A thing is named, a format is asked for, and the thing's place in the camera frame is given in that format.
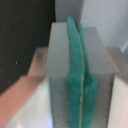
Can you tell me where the gripper teal padded right finger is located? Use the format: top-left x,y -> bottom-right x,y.
78,22 -> 118,128

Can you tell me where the gripper teal padded left finger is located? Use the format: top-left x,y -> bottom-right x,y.
44,16 -> 83,128

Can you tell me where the grey saucepan with handle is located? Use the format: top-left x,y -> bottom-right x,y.
55,0 -> 128,52

